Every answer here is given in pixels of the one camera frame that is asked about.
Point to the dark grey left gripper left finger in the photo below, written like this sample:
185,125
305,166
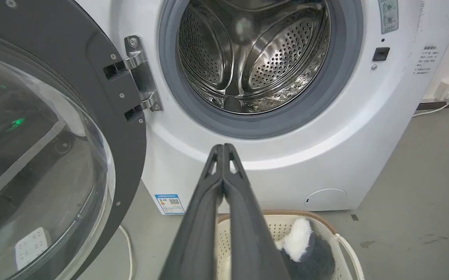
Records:
197,233

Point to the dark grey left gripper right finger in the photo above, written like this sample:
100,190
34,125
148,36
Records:
251,233

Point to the white front-load washing machine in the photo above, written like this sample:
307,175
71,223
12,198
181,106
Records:
325,136

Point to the washer door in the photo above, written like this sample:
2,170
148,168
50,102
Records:
45,147

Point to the white perforated laundry basket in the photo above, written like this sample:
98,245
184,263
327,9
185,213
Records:
282,227

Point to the black and white plush toy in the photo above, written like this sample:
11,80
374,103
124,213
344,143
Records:
306,249

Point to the white power strip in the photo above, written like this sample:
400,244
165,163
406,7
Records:
32,247

